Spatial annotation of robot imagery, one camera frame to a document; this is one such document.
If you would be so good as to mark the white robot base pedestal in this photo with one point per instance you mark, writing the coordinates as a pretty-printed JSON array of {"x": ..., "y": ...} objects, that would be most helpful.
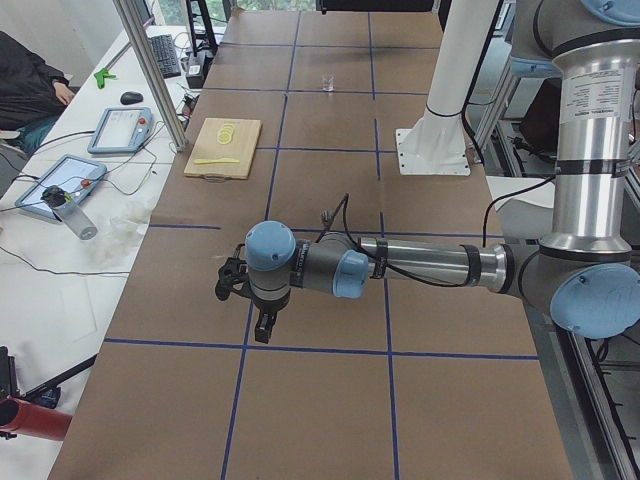
[{"x": 435, "y": 145}]

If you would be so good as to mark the black computer mouse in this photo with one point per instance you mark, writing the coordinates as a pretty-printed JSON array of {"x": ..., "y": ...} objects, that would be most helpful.
[{"x": 131, "y": 97}]

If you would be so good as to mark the seated person in black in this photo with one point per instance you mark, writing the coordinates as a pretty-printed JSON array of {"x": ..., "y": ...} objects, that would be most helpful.
[{"x": 33, "y": 94}]

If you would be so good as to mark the upper teach pendant tablet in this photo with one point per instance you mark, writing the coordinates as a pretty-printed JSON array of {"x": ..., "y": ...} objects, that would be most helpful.
[{"x": 121, "y": 131}]

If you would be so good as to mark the small clear glass cup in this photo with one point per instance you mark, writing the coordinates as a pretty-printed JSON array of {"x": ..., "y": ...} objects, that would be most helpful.
[{"x": 328, "y": 82}]

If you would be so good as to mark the red cylinder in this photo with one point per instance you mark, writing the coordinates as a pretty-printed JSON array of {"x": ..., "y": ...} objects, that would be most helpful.
[{"x": 20, "y": 417}]

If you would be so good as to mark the teach pendant tablet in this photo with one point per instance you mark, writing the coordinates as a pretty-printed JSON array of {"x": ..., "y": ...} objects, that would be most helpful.
[
  {"x": 121, "y": 131},
  {"x": 75, "y": 175}
]

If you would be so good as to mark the wooden cutting board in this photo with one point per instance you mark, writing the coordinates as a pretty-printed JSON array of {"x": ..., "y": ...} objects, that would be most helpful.
[{"x": 244, "y": 141}]

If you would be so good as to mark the green plastic clamp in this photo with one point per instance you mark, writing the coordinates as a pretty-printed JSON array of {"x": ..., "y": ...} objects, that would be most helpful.
[{"x": 102, "y": 76}]

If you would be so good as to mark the black box on desk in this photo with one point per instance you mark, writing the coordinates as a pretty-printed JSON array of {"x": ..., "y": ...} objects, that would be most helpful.
[{"x": 196, "y": 69}]

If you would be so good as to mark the clear water bottle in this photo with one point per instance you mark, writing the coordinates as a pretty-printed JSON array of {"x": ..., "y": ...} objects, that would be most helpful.
[{"x": 67, "y": 210}]

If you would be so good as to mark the lower teach pendant tablet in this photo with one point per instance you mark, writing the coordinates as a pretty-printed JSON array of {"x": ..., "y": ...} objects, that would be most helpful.
[{"x": 75, "y": 175}]

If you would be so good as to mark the aluminium frame post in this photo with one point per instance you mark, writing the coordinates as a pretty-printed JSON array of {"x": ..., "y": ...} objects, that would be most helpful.
[{"x": 132, "y": 24}]

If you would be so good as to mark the black keyboard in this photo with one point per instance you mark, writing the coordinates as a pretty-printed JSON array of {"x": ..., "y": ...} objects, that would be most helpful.
[{"x": 164, "y": 52}]

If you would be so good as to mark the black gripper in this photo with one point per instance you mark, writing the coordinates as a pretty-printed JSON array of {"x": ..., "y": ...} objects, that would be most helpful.
[{"x": 268, "y": 306}]

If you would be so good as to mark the crumpled white plastic wrap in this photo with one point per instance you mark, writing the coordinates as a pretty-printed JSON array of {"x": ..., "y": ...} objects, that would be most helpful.
[{"x": 120, "y": 232}]

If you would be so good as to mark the yellow plastic knife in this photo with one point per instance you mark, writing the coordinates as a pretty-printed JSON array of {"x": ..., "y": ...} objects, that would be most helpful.
[{"x": 221, "y": 160}]

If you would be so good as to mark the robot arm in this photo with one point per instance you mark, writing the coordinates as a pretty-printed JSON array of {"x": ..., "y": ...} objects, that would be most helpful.
[{"x": 579, "y": 273}]

